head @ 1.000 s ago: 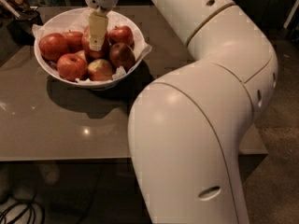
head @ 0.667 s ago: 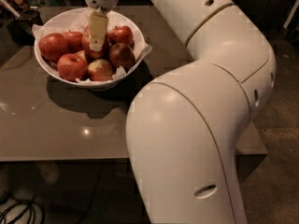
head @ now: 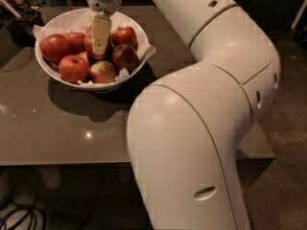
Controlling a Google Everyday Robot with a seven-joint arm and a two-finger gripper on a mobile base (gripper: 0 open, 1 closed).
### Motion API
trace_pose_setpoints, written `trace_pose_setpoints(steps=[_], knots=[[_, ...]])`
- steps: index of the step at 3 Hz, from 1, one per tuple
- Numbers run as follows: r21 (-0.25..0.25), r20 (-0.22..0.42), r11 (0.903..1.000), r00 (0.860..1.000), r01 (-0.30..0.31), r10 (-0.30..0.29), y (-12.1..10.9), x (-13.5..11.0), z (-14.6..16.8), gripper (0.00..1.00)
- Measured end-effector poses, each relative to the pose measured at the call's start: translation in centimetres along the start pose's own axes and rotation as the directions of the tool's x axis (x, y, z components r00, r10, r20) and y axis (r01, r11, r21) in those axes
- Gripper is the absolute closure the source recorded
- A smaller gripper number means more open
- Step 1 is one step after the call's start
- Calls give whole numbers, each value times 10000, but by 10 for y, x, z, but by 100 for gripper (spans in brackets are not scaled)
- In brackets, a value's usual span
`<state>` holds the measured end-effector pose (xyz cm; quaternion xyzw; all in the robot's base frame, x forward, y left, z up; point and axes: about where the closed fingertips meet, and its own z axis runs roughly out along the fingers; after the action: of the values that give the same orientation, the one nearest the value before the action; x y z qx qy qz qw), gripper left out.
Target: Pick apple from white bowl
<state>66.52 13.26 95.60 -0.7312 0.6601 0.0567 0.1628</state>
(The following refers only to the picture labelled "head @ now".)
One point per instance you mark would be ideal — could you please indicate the yellowish red apple front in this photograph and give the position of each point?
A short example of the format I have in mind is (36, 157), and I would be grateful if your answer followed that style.
(102, 71)

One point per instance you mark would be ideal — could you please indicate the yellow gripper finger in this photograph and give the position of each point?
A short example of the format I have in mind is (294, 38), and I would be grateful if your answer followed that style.
(101, 26)

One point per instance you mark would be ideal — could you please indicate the small red apple middle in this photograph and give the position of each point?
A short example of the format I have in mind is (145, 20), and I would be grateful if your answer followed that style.
(86, 58)

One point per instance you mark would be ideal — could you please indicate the white bowl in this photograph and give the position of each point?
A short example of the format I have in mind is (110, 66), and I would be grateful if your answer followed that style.
(96, 86)

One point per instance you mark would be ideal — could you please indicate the dark bag on counter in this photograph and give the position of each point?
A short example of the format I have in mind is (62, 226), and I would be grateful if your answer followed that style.
(24, 20)

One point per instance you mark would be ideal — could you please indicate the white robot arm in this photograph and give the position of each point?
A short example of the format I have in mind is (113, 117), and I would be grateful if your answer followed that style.
(184, 129)

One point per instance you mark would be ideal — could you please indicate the white paper liner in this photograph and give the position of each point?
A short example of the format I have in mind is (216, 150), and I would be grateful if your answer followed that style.
(73, 21)

